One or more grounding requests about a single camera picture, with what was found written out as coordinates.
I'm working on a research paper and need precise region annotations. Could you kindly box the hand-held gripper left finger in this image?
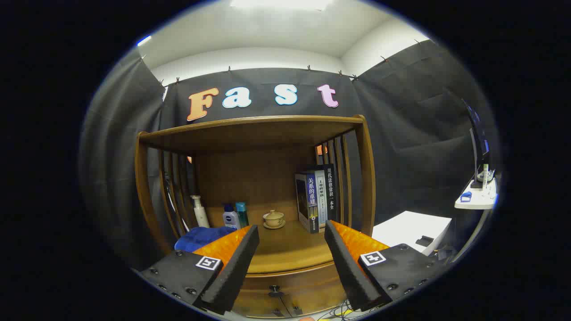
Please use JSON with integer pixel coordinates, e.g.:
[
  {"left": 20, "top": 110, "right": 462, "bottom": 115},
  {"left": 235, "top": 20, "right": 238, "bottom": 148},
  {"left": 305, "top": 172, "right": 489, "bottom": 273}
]
[{"left": 141, "top": 225, "right": 260, "bottom": 315}]

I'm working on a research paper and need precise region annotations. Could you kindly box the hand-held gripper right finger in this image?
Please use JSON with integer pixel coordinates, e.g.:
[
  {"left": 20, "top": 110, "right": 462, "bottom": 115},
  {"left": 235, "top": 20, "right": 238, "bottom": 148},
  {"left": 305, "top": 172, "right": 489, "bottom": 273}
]
[{"left": 324, "top": 220, "right": 448, "bottom": 312}]

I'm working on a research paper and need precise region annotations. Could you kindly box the wooden drawer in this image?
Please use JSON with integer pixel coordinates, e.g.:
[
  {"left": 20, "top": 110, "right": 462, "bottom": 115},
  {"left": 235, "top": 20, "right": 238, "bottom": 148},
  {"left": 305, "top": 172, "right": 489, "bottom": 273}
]
[{"left": 232, "top": 263, "right": 349, "bottom": 318}]

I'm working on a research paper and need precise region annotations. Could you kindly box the wooden countertop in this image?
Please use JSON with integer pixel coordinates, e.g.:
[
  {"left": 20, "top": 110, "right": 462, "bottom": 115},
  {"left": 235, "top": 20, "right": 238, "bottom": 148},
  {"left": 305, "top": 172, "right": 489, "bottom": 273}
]
[{"left": 176, "top": 206, "right": 371, "bottom": 278}]

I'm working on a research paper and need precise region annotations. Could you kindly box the white box cabinet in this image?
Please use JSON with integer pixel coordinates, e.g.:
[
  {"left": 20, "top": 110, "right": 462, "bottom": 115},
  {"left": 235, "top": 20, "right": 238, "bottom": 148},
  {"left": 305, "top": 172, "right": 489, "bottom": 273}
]
[{"left": 372, "top": 211, "right": 452, "bottom": 256}]

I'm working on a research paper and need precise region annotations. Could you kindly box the wooden cabinet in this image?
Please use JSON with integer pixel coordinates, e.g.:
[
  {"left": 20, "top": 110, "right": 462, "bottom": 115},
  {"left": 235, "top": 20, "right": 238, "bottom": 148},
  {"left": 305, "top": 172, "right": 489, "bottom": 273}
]
[{"left": 135, "top": 115, "right": 377, "bottom": 318}]

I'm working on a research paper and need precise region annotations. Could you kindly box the blue towel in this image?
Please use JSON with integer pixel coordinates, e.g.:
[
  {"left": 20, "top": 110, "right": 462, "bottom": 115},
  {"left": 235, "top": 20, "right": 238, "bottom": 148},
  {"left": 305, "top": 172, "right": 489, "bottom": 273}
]
[{"left": 174, "top": 226, "right": 237, "bottom": 253}]

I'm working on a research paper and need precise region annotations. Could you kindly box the white blue lotion bottle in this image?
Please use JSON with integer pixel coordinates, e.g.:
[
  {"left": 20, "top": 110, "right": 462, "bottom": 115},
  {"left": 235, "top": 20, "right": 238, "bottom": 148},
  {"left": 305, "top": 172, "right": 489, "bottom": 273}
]
[{"left": 222, "top": 204, "right": 240, "bottom": 230}]

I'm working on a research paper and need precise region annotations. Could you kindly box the beige lidded tea cup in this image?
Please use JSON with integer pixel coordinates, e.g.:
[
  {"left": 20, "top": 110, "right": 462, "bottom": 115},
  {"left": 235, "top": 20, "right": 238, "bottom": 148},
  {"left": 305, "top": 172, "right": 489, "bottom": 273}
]
[{"left": 262, "top": 210, "right": 286, "bottom": 230}]

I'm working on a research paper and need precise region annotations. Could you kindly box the white pump bottle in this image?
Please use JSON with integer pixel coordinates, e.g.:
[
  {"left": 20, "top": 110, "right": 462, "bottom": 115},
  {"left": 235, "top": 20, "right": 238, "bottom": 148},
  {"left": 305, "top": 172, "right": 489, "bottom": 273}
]
[{"left": 190, "top": 195, "right": 210, "bottom": 228}]

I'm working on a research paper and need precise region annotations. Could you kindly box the blue spine book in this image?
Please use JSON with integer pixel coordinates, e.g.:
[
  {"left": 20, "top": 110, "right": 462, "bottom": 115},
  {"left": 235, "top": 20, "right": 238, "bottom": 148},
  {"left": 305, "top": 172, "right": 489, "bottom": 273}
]
[{"left": 294, "top": 173, "right": 320, "bottom": 234}]

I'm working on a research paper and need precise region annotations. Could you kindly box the black spine book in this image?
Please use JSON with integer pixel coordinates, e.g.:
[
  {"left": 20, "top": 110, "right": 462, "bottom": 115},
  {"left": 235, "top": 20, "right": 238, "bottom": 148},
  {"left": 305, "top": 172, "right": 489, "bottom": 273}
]
[{"left": 321, "top": 164, "right": 340, "bottom": 223}]

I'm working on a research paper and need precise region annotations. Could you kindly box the white side desk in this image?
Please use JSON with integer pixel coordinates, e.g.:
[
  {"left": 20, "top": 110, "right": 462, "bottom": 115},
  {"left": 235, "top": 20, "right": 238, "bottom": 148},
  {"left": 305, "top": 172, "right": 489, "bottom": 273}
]
[{"left": 454, "top": 176, "right": 499, "bottom": 210}]

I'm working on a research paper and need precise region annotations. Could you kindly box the dark monitor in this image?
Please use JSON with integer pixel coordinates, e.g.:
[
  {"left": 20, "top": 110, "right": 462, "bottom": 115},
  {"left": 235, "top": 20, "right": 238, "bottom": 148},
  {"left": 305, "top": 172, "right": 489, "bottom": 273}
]
[{"left": 462, "top": 99, "right": 491, "bottom": 188}]

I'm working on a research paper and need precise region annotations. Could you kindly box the ceiling light panel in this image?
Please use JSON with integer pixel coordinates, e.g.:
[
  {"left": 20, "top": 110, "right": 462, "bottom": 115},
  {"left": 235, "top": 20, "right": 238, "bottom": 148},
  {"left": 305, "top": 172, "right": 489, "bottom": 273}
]
[{"left": 230, "top": 0, "right": 335, "bottom": 12}]

